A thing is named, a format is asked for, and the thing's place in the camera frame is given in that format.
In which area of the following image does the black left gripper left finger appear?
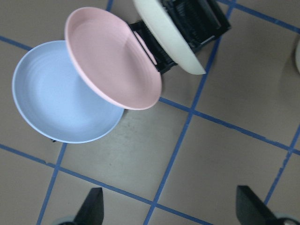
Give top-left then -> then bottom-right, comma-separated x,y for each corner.
73,187 -> 104,225

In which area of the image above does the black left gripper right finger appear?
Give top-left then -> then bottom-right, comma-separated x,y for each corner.
235,186 -> 283,225

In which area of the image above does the light blue plate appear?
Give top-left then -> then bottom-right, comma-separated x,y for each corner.
12,40 -> 124,143

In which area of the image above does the pink plate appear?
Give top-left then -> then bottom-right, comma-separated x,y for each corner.
65,7 -> 162,110

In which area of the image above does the cream plate in rack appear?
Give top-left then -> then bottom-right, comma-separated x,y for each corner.
133,0 -> 206,75

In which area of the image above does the cream bowl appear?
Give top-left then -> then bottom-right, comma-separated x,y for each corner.
294,42 -> 300,73

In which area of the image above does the black dish rack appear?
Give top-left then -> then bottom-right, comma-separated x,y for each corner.
129,0 -> 231,74

